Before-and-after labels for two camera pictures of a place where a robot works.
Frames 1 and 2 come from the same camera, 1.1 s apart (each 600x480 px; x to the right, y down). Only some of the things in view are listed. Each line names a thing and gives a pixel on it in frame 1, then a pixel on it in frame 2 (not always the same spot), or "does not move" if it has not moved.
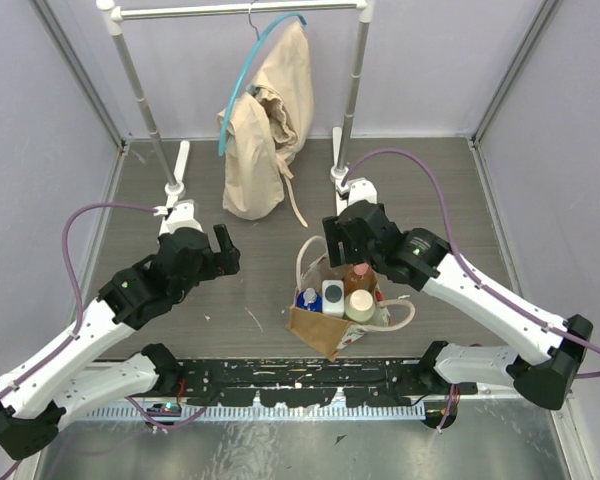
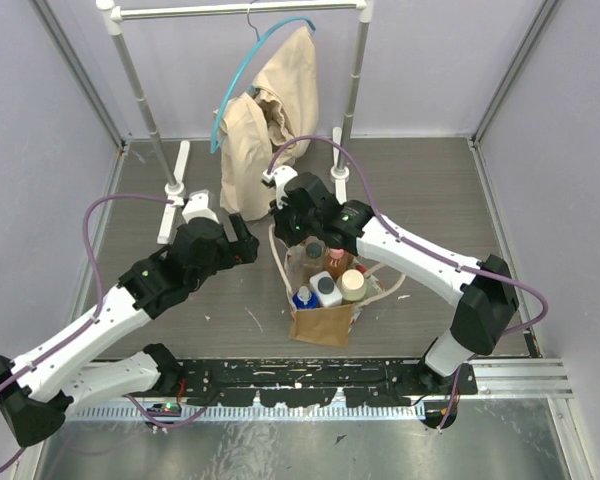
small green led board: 168,407 does not move
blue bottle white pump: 310,299 does not move
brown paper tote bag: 329,334 → 327,326
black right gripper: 334,234 → 281,228
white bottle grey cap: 333,297 does not move
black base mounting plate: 294,382 does not move
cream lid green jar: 360,305 → 353,285
